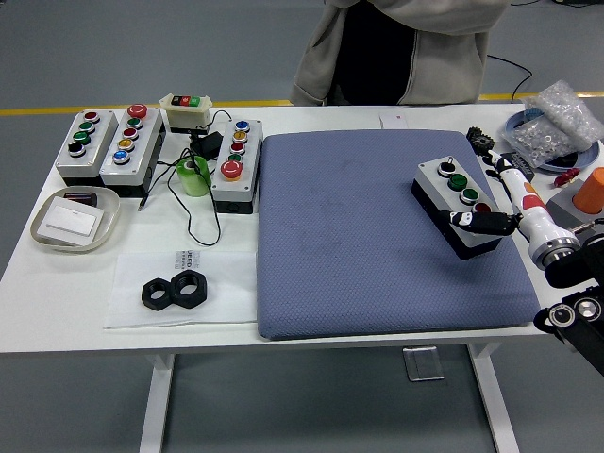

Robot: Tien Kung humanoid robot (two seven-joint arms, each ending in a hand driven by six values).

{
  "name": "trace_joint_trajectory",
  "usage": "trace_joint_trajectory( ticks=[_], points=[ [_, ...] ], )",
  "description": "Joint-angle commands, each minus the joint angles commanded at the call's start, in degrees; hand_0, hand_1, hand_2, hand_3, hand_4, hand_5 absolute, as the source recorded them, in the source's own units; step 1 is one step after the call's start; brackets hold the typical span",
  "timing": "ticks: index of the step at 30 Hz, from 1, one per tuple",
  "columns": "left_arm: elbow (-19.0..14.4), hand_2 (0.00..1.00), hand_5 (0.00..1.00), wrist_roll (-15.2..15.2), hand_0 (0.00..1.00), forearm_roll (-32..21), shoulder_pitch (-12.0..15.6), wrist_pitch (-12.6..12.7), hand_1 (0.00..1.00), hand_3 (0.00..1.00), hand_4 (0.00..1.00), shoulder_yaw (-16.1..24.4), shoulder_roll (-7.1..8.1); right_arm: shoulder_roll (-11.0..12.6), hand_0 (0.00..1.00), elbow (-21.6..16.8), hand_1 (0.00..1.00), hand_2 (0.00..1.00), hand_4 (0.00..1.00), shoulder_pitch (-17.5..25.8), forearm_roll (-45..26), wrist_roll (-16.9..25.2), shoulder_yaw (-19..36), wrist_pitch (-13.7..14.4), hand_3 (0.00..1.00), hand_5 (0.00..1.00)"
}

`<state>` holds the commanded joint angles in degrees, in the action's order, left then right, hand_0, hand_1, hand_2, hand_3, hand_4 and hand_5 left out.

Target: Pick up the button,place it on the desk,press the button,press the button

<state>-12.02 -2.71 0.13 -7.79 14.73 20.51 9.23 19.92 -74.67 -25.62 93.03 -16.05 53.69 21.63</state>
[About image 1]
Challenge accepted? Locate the grey four-button control box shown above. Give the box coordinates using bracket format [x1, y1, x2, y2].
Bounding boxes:
[55, 109, 119, 188]

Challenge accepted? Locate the clear bag of transparent parts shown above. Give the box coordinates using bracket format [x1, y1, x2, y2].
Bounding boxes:
[523, 79, 604, 147]

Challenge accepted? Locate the small black hex nut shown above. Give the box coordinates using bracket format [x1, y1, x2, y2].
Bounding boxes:
[141, 277, 176, 311]

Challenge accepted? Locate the clear under-table control panel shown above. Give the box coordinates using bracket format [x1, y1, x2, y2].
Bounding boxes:
[402, 345, 445, 382]

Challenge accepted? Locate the grey four-button box with selector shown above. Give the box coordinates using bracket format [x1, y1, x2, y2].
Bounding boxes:
[410, 157, 506, 261]

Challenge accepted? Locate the white printed paper sheet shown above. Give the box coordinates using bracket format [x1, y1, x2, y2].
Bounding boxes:
[103, 249, 259, 330]

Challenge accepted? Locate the white right table leg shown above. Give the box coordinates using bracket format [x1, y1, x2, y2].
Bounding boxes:
[466, 343, 520, 453]

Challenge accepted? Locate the blue-grey quilted mat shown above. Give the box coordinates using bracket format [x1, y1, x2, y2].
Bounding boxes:
[256, 129, 542, 341]

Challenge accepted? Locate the black terminal module with green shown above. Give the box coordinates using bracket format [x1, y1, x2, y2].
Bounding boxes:
[500, 151, 536, 183]

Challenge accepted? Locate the black gear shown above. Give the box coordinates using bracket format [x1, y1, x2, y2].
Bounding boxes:
[465, 126, 495, 157]

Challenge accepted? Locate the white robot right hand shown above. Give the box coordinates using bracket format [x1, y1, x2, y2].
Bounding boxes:
[446, 149, 575, 256]

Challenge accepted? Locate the dark red-brown small block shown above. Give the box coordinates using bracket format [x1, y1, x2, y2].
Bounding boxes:
[62, 191, 99, 208]

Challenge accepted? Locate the clear bag of metal washers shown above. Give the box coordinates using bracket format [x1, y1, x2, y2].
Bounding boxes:
[501, 112, 591, 169]

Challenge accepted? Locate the black power adapter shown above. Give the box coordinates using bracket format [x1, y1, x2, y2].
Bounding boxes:
[188, 131, 224, 159]

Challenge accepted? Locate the grey block base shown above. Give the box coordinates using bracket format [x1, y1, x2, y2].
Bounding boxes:
[545, 178, 604, 227]

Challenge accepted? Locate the green film roll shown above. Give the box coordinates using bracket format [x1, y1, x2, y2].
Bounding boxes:
[176, 156, 210, 197]

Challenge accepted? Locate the white oval tray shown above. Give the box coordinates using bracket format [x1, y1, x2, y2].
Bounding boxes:
[29, 186, 122, 255]

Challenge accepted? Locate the cream three-button switch box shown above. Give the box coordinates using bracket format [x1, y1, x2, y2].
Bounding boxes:
[159, 92, 214, 136]

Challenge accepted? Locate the large black hex nut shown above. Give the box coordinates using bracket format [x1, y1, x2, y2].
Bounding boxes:
[169, 268, 210, 310]

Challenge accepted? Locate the black floor cable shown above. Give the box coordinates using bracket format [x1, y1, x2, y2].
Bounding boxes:
[485, 54, 534, 103]

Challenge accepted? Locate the thin black adapter cable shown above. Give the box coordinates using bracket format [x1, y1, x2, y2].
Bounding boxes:
[137, 109, 232, 247]

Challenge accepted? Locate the orange cylinder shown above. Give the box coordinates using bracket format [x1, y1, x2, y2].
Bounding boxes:
[572, 167, 604, 214]

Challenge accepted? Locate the white wall switch plate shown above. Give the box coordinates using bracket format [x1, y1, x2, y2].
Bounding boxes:
[38, 196, 105, 246]

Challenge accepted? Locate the white table leg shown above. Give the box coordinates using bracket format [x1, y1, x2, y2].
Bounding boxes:
[466, 343, 520, 453]
[139, 352, 176, 453]

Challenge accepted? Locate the blue round plate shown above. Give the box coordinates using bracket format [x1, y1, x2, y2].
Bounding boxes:
[503, 109, 603, 172]

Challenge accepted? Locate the white left table leg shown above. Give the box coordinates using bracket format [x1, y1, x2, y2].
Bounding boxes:
[139, 352, 176, 453]

